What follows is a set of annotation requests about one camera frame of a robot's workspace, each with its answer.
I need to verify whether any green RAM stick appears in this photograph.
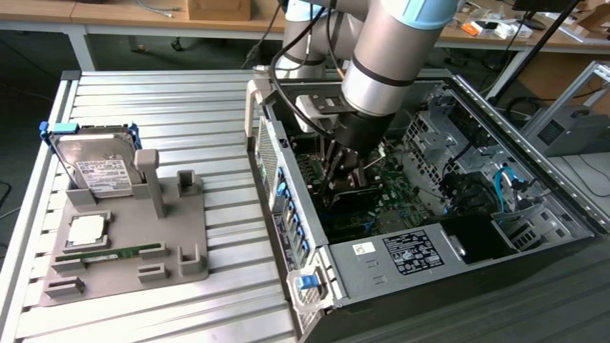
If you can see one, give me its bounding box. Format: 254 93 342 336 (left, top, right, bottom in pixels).
55 244 161 264

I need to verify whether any black cable with metal plug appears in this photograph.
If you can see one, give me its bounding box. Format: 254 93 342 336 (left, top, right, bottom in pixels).
240 0 282 71

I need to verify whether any hard disk in blue caddy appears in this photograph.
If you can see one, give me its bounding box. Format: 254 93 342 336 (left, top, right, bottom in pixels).
39 121 144 199

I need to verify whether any orange small box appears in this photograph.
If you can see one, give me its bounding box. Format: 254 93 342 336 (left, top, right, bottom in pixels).
459 19 502 39

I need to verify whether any grey metal cabinet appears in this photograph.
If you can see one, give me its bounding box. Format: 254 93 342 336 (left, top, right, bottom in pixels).
522 105 610 158

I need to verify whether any metal socket cover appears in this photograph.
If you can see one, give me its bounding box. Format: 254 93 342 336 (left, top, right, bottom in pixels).
362 142 390 169

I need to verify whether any metal disk bay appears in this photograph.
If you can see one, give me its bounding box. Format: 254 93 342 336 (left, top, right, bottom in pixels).
490 205 581 253

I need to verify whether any open grey PC case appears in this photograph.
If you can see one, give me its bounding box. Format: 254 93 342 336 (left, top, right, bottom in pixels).
246 73 610 343

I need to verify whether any black camera cable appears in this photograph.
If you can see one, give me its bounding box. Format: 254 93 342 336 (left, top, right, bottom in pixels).
268 0 339 140

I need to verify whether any brown cardboard box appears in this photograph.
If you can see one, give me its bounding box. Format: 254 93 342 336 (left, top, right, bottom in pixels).
185 0 252 21

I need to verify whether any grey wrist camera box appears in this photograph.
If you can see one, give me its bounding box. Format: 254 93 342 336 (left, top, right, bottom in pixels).
295 94 356 133

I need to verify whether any light blue wire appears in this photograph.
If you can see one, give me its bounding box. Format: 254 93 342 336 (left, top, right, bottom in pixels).
492 166 530 215

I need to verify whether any black monitor stand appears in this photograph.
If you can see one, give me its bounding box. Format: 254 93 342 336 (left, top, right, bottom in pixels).
511 0 547 30

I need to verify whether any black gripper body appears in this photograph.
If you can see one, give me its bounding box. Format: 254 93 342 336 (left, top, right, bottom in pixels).
332 110 395 159

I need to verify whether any grey cable with plug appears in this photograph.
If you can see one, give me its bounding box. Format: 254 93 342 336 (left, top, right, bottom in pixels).
135 0 185 19

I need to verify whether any silver CPU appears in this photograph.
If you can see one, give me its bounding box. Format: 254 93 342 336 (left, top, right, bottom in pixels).
65 216 107 247

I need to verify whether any silver chipset heatsink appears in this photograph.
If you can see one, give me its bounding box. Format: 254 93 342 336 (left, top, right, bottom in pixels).
378 209 410 230

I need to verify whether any aluminium profile frame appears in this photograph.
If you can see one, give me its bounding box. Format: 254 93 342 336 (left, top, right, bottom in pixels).
551 60 610 115

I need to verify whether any green motherboard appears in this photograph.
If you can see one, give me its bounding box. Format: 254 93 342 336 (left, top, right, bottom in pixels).
295 134 430 240

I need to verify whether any white small box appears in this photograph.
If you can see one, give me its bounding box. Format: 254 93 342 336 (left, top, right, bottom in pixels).
495 23 534 40

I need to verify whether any grey power supply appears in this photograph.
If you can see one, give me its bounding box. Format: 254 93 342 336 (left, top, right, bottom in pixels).
328 223 466 299

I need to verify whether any grey parts rack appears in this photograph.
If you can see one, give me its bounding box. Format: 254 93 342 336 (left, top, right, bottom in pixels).
37 148 211 308

